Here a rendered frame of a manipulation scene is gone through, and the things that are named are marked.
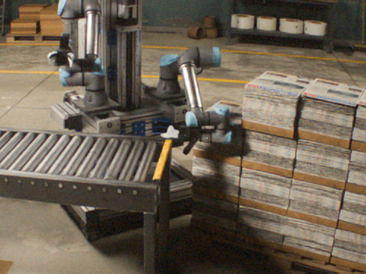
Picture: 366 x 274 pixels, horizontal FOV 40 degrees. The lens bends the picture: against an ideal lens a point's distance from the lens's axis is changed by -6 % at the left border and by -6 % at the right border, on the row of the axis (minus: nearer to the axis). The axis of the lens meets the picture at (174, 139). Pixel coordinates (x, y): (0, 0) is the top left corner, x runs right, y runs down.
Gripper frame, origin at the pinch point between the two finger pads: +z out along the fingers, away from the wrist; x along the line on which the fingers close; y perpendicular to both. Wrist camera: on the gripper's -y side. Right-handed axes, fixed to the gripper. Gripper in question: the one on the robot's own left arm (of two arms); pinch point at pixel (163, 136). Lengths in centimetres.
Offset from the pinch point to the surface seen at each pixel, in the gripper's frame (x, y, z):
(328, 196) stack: 14, -22, -88
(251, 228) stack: -1, -53, -51
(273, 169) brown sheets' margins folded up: 2, -14, -58
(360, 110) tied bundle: 17, 27, -97
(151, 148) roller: 23.4, 2.9, 2.5
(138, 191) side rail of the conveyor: 64, 1, 1
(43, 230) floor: -14, -76, 79
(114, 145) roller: 22.2, 2.6, 21.2
